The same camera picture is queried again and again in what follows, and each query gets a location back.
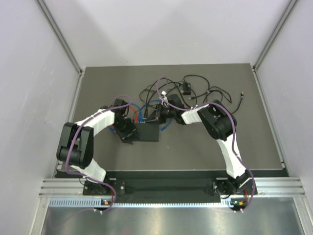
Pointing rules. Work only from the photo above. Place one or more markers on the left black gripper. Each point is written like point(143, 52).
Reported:
point(131, 130)

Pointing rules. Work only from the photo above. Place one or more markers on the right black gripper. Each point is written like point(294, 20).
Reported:
point(157, 116)

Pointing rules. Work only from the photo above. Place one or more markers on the black network switch box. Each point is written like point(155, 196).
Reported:
point(147, 132)

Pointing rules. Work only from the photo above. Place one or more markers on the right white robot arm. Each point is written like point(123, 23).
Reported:
point(218, 121)

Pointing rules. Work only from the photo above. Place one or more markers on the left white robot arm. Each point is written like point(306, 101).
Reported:
point(76, 144)

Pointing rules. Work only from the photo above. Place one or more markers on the black power adapter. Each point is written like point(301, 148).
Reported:
point(186, 88)

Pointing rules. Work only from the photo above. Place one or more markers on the dark grey table mat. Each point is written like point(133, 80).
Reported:
point(180, 147)

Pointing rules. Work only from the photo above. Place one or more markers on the grey slotted cable duct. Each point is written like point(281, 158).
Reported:
point(103, 203)

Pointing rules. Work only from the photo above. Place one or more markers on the aluminium profile rail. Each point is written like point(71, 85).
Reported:
point(265, 186)

